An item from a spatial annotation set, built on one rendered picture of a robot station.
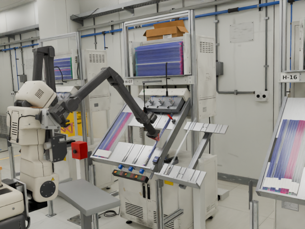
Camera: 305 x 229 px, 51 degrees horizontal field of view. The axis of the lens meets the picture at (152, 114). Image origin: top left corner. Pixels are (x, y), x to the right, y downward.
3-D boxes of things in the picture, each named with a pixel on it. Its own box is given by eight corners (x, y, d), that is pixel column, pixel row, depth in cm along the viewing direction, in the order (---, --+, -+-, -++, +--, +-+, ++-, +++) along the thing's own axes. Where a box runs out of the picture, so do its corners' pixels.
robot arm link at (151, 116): (135, 118, 234) (143, 119, 228) (143, 107, 239) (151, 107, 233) (144, 129, 241) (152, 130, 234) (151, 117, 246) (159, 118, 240)
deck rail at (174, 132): (156, 174, 231) (152, 170, 227) (154, 174, 232) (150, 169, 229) (193, 102, 266) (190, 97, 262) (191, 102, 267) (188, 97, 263)
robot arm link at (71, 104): (104, 63, 214) (113, 62, 206) (114, 80, 220) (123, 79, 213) (56, 103, 190) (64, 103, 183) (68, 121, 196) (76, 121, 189)
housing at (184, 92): (190, 107, 266) (183, 95, 257) (145, 105, 297) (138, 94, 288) (194, 99, 270) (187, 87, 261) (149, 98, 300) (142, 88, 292)
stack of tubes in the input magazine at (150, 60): (181, 74, 257) (180, 40, 253) (135, 76, 289) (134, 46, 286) (190, 74, 266) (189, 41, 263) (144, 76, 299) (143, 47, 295)
